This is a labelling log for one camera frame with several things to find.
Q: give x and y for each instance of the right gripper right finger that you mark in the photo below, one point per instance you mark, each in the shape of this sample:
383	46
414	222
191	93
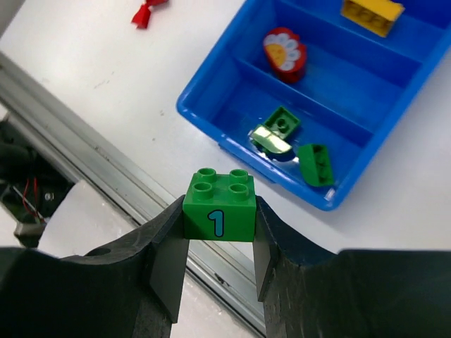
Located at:
308	291

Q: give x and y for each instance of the aluminium frame rail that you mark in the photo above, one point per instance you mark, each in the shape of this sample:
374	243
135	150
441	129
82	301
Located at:
222	270

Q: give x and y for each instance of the green sloped lego brick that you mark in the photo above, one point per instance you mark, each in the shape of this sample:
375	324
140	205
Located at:
315	166

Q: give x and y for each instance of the red flower lego brick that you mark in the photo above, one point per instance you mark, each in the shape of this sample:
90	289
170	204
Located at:
286	54

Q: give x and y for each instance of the blue divided plastic tray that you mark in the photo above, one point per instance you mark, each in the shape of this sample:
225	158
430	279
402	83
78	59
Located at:
356	88

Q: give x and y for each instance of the white foil cover panel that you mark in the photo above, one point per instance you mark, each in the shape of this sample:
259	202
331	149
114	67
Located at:
85	220

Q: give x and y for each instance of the small red lego piece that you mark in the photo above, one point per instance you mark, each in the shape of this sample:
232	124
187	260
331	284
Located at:
142	16

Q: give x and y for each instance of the green rounded lego brick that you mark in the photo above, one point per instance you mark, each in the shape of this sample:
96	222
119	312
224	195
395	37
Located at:
268	142

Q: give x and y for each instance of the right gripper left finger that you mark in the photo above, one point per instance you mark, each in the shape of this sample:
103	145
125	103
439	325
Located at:
130	287

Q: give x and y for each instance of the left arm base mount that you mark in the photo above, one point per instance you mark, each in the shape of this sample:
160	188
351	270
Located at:
31	187

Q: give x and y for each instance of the green number one lego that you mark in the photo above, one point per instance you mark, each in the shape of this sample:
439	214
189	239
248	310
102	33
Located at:
220	207

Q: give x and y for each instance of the yellow lego brick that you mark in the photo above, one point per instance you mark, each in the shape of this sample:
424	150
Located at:
376	16

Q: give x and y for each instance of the red sloped lego piece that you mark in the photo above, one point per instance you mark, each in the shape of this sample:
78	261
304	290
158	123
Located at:
155	2

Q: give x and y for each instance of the small green lego brick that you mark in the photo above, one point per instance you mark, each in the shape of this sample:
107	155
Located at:
282	123

